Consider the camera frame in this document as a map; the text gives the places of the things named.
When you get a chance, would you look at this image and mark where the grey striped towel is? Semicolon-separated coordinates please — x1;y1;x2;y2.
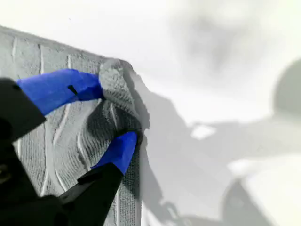
0;25;151;226

